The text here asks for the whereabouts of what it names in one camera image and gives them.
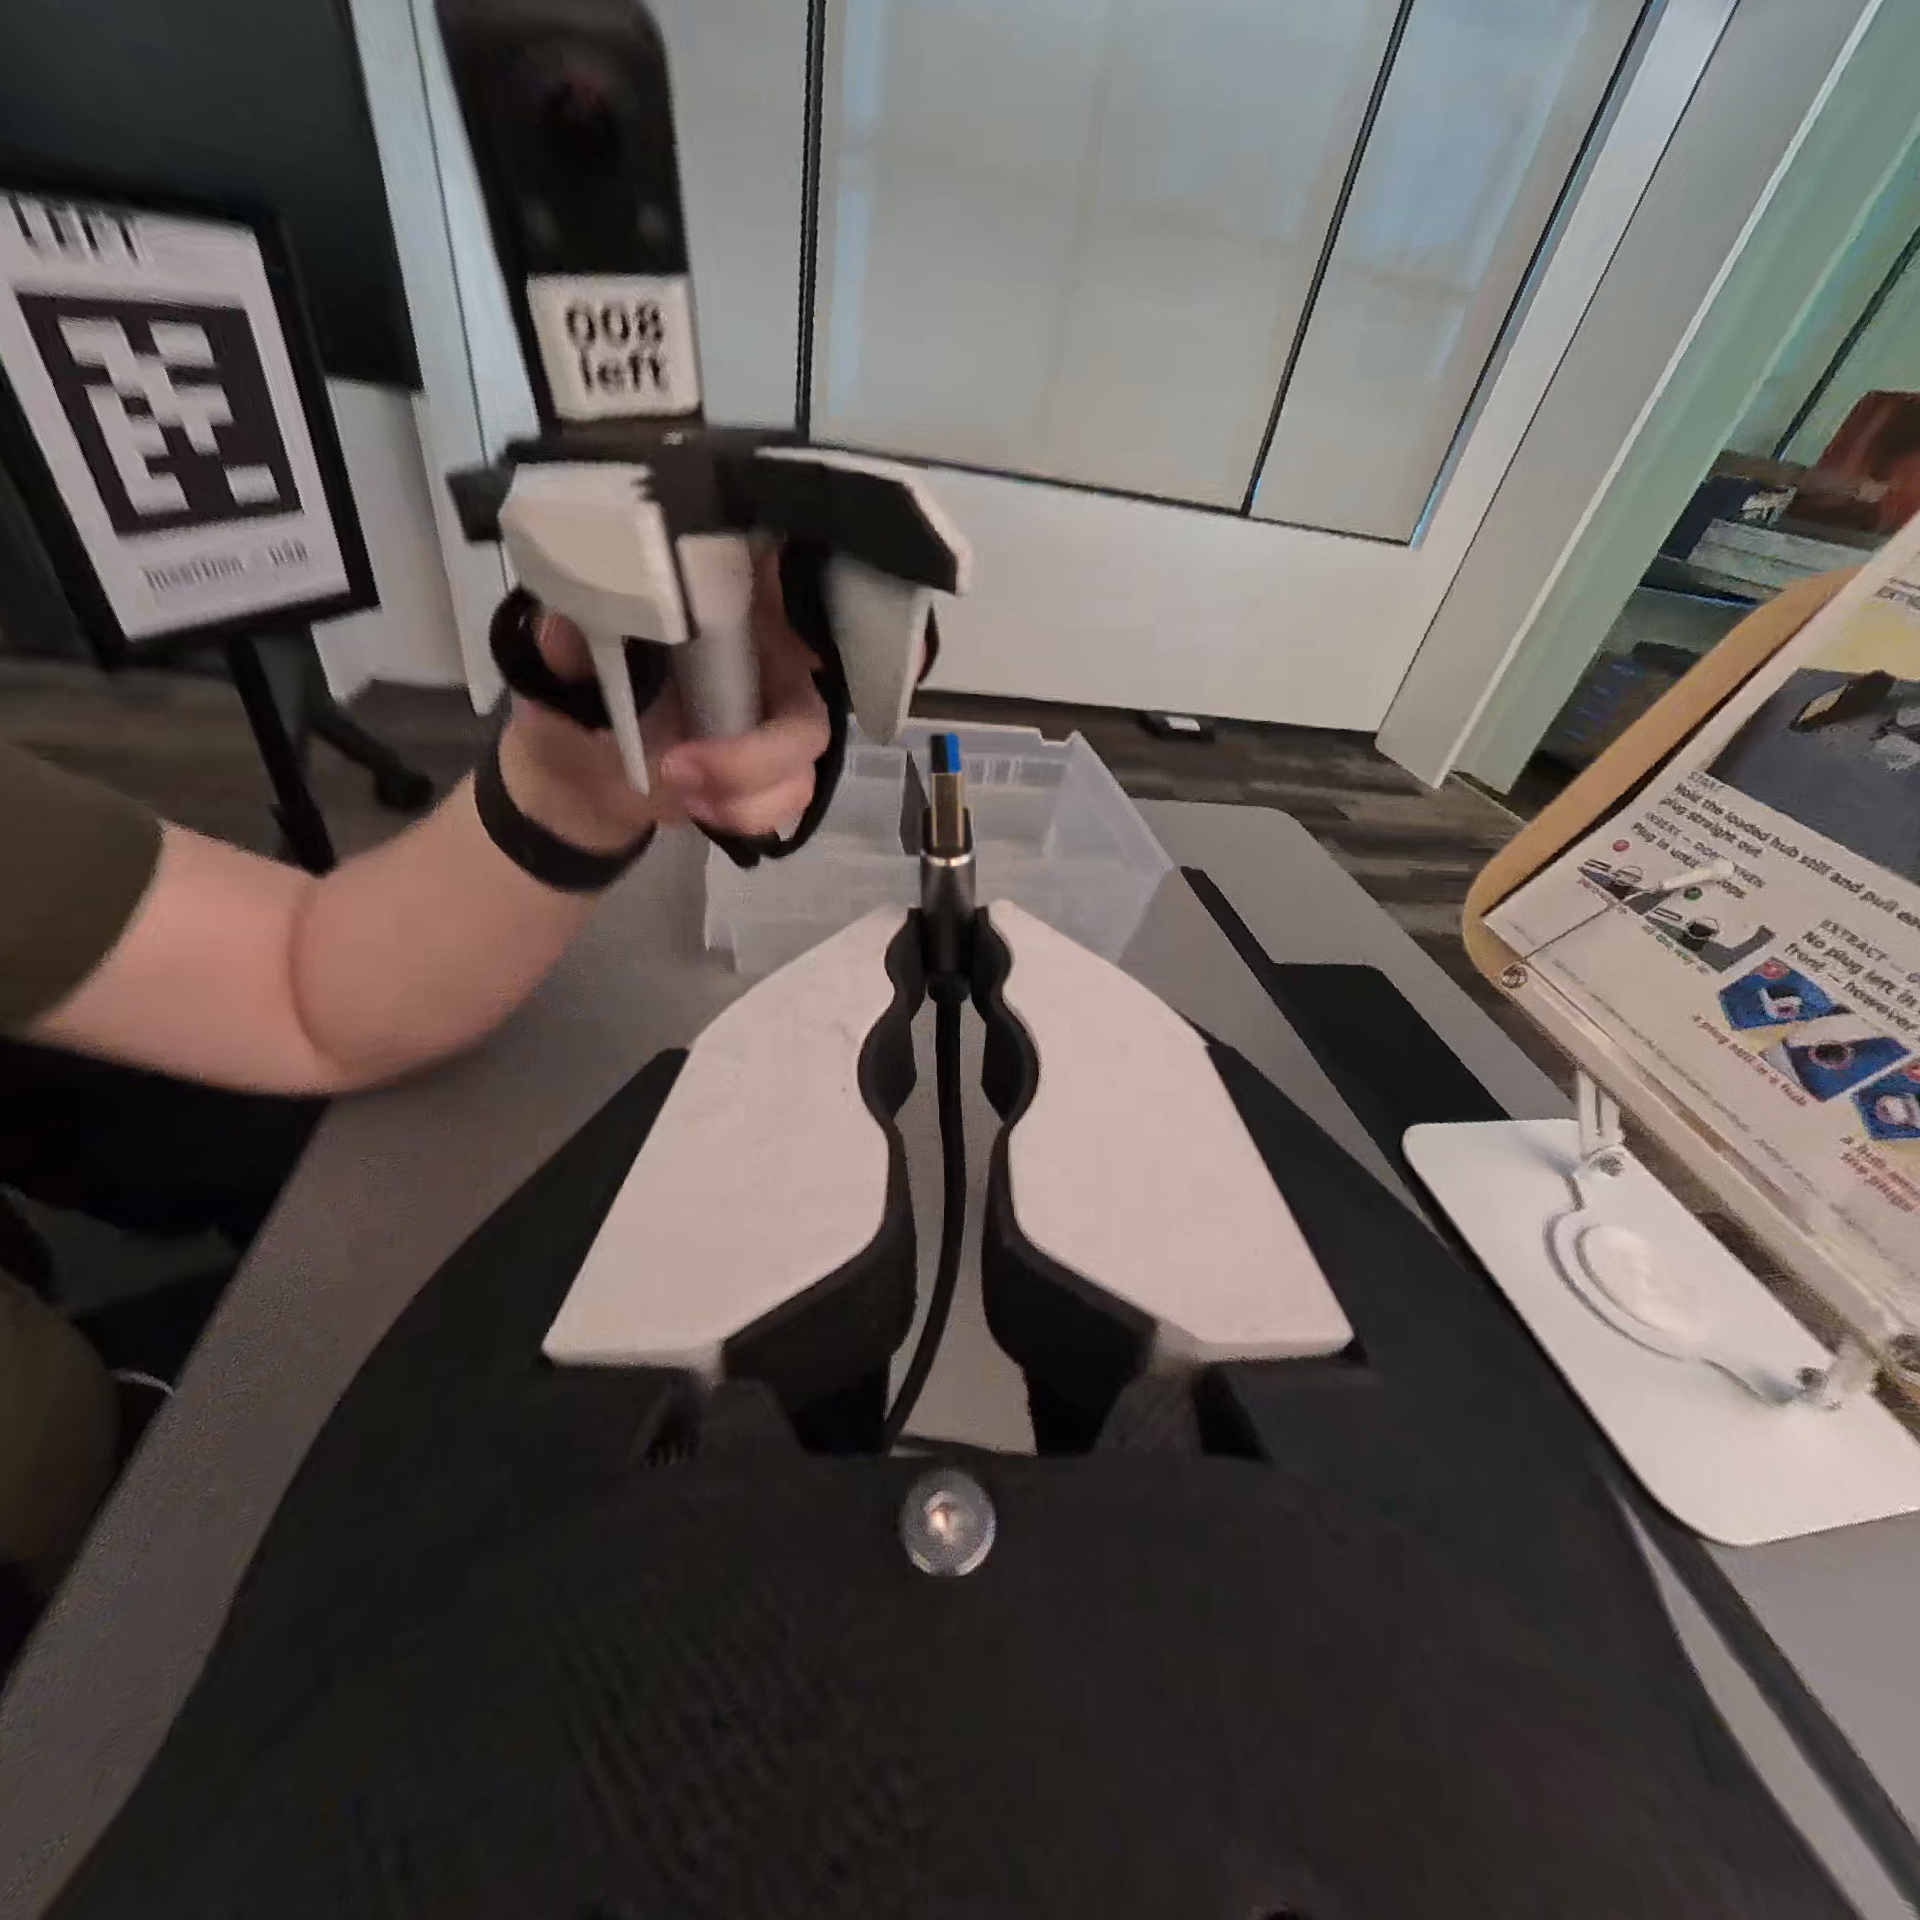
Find storage shelf with boxes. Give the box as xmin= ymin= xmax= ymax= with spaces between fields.
xmin=1545 ymin=381 xmax=1920 ymax=774

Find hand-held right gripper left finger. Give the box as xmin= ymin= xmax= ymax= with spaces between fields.
xmin=539 ymin=900 xmax=922 ymax=1396

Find olive trousers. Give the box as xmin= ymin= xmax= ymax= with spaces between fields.
xmin=0 ymin=1185 xmax=128 ymax=1568

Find black wristband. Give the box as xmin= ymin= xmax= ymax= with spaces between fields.
xmin=474 ymin=732 xmax=656 ymax=897

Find white board stand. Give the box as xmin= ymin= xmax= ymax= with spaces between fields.
xmin=1402 ymin=1073 xmax=1920 ymax=1547

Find person's left forearm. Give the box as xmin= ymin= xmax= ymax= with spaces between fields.
xmin=29 ymin=795 xmax=640 ymax=1097

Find wooden instruction sheet board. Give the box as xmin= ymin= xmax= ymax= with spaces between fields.
xmin=1464 ymin=509 xmax=1920 ymax=1360

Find black usb cable grey plug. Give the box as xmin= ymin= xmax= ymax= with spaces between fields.
xmin=882 ymin=732 xmax=981 ymax=1454

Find olive shirt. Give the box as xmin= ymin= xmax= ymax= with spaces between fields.
xmin=0 ymin=742 xmax=164 ymax=1037

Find clear plastic bin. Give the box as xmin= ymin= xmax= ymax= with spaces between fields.
xmin=703 ymin=724 xmax=1177 ymax=981

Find black easel stand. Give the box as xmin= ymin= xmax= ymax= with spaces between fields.
xmin=225 ymin=627 xmax=437 ymax=875

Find black white marker sign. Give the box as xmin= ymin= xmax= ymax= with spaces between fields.
xmin=0 ymin=188 xmax=383 ymax=664

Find person's left hand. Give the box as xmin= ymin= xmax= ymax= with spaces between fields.
xmin=499 ymin=545 xmax=848 ymax=859

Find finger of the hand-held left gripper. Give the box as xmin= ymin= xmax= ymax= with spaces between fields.
xmin=499 ymin=464 xmax=695 ymax=797
xmin=751 ymin=449 xmax=975 ymax=746

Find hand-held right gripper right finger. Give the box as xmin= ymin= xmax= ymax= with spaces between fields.
xmin=984 ymin=897 xmax=1355 ymax=1373

